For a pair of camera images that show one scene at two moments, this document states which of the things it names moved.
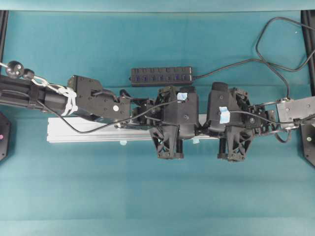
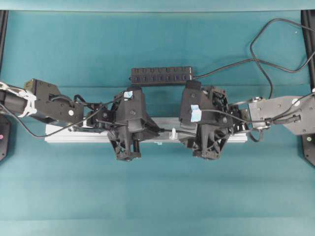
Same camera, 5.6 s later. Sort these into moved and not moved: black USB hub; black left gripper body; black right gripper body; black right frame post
Moved: black left gripper body; black right gripper body
Not moved: black right frame post; black USB hub
